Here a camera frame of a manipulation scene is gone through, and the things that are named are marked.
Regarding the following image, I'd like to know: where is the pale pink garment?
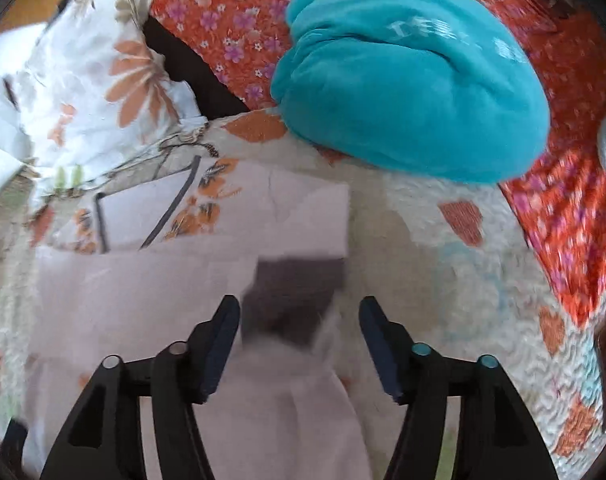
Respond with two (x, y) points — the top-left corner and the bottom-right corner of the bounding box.
(24, 158), (370, 479)

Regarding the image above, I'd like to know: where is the cream heart-pattern quilt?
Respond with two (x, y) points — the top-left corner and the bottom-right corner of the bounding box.
(0, 112), (606, 479)

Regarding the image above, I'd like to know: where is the black cloth item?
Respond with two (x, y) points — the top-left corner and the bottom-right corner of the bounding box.
(240, 258), (345, 349)

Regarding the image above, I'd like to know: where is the white floral pillow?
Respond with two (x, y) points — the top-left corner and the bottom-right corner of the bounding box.
(0, 0), (207, 211)

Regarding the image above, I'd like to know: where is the teal folded garment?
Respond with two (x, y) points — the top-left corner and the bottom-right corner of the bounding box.
(271, 0), (550, 184)

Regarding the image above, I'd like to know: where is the red floral blanket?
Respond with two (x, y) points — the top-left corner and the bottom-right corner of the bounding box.
(151, 0), (606, 325)

